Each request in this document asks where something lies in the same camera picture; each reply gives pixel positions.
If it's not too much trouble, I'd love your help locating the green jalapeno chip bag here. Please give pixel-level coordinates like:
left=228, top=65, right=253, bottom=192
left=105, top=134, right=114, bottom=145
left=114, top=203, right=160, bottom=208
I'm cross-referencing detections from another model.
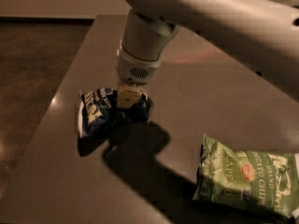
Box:
left=193, top=136, right=299, bottom=223

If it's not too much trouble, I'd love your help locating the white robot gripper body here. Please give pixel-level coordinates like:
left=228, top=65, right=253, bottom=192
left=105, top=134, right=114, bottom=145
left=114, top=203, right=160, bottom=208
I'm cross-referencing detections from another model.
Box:
left=116, top=41, right=163, bottom=85

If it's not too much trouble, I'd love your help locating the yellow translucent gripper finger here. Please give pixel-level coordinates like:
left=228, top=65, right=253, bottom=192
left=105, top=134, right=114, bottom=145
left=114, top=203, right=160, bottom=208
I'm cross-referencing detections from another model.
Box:
left=117, top=83, right=142, bottom=109

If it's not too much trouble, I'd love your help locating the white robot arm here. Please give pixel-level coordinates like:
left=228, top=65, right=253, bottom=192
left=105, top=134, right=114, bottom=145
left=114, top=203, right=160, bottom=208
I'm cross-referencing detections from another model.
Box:
left=117, top=0, right=299, bottom=108

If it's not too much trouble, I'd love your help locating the blue Kettle chip bag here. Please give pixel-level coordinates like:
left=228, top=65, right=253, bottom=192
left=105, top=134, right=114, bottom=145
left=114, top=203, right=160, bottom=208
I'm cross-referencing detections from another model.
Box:
left=78, top=88, right=153, bottom=138

